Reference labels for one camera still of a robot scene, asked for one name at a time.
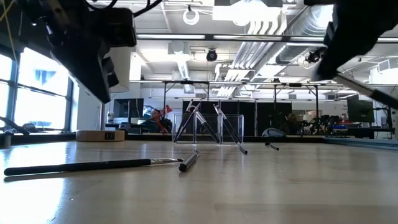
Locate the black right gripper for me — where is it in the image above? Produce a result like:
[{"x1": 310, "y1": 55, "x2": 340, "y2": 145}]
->
[{"x1": 311, "y1": 0, "x2": 398, "y2": 83}]

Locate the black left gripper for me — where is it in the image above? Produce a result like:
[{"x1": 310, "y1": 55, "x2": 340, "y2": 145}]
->
[{"x1": 17, "y1": 0, "x2": 120, "y2": 104}]

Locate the long black makeup brush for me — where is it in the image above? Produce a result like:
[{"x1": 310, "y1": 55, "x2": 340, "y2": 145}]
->
[{"x1": 3, "y1": 157, "x2": 185, "y2": 177}]

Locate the fluffy head makeup brush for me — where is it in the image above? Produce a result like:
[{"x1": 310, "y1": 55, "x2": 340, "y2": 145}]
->
[{"x1": 173, "y1": 99, "x2": 203, "y2": 144}]

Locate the black makeup brush white head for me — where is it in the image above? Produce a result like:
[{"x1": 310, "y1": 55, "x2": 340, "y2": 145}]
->
[{"x1": 212, "y1": 103, "x2": 244, "y2": 145}]

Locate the grey handle makeup brush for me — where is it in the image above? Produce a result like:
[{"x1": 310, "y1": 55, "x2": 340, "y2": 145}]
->
[{"x1": 177, "y1": 149, "x2": 202, "y2": 173}]

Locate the black computer monitor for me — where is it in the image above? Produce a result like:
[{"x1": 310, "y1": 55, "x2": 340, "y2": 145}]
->
[
  {"x1": 346, "y1": 98, "x2": 376, "y2": 124},
  {"x1": 112, "y1": 98, "x2": 146, "y2": 119}
]

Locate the black partition panel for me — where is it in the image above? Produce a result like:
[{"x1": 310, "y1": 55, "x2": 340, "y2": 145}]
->
[{"x1": 181, "y1": 100, "x2": 294, "y2": 138}]

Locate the clear acrylic organizer box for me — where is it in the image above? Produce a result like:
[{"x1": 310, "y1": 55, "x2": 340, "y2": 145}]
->
[{"x1": 171, "y1": 113, "x2": 246, "y2": 146}]

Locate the silver ceiling duct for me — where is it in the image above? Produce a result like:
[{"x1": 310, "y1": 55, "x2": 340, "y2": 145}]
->
[{"x1": 274, "y1": 4, "x2": 338, "y2": 67}]

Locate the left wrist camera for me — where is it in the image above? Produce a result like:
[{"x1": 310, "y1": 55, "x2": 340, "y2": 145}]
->
[{"x1": 100, "y1": 7, "x2": 138, "y2": 49}]

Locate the black metal stand frame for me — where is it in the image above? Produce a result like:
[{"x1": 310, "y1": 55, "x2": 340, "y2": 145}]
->
[{"x1": 162, "y1": 79, "x2": 321, "y2": 138}]

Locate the white ring light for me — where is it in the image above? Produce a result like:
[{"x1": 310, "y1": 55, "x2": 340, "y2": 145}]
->
[{"x1": 182, "y1": 8, "x2": 201, "y2": 27}]

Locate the black overhead camera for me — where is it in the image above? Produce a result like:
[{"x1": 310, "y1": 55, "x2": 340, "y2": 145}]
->
[{"x1": 205, "y1": 48, "x2": 219, "y2": 63}]

